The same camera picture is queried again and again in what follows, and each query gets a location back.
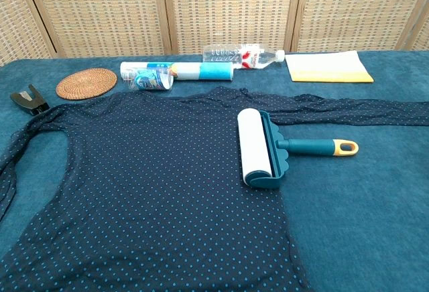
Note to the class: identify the teal blue table cloth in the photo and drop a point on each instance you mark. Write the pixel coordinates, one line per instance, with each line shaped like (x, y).
(362, 188)

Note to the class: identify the clear plastic water bottle red label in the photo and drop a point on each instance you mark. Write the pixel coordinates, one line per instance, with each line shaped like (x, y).
(241, 57)

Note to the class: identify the round woven rattan coaster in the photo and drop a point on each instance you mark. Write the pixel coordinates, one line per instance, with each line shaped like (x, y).
(86, 83)

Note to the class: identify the dark blue polka dot shirt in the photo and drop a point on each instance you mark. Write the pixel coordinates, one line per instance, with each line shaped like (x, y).
(140, 185)

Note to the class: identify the woven wooden folding screen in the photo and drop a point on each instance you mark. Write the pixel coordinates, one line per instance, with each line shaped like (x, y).
(214, 10)

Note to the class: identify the black clip tool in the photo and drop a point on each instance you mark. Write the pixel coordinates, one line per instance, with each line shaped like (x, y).
(28, 102)

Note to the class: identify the white and yellow folded cloth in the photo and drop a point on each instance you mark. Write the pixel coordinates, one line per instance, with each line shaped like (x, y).
(326, 67)

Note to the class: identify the clear plastic cup blue print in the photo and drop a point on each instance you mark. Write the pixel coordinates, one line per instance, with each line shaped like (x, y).
(149, 79)

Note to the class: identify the green and yellow lint roller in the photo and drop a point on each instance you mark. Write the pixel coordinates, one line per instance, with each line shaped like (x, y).
(257, 148)

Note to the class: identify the white and blue lint roll refill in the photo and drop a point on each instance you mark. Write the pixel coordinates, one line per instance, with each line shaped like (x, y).
(201, 70)

